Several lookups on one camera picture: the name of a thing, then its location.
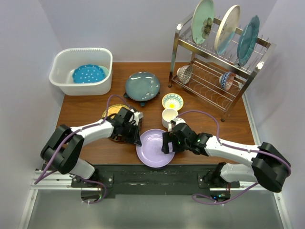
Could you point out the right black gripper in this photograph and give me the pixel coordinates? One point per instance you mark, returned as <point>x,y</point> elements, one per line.
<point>167,137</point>

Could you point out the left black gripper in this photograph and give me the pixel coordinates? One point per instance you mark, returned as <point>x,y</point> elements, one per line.
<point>135,139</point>

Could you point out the lavender round plate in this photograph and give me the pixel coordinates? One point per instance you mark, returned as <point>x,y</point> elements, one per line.
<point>150,152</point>

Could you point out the blue-grey blossom plate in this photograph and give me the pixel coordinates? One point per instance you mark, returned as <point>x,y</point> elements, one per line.
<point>142,87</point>

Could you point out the blue dotted scalloped plate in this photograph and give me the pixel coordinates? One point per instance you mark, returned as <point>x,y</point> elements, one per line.
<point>88,74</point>

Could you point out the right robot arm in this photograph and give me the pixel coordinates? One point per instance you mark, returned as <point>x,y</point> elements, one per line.
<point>262,164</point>

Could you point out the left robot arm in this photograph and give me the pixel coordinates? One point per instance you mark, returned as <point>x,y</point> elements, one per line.
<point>63,149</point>

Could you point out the white plastic bin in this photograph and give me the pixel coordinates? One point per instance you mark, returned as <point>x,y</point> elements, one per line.
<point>68,60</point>

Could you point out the white ceramic mug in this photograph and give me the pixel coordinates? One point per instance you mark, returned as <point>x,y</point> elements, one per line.
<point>168,115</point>

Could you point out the dark blue trivet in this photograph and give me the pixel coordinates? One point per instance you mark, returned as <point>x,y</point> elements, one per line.
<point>143,103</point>

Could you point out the black patterned rim plate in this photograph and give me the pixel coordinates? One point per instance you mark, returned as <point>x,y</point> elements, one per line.
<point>122,117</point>

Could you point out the woven straw round mat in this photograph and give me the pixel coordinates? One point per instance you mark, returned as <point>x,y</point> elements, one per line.
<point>114,109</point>

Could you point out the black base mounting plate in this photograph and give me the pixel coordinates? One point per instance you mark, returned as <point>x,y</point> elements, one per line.
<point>143,180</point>

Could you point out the yellow teal patterned bowl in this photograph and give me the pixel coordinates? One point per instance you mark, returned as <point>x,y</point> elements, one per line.
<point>173,101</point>

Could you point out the brown patterned bowl in rack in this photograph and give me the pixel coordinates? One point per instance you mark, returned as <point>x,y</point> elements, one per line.
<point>184,73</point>

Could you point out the blue red bowl in rack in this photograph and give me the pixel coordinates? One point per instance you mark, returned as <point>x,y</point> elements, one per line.
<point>226,80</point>

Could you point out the teal scalloped plate in rack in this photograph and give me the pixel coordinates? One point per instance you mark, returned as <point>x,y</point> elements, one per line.
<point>248,40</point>

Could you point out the beige blue plate in rack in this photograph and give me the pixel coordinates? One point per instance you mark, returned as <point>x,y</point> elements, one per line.
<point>226,30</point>

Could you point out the mint flower plate in rack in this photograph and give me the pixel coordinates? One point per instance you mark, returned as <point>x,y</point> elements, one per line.
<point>202,21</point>

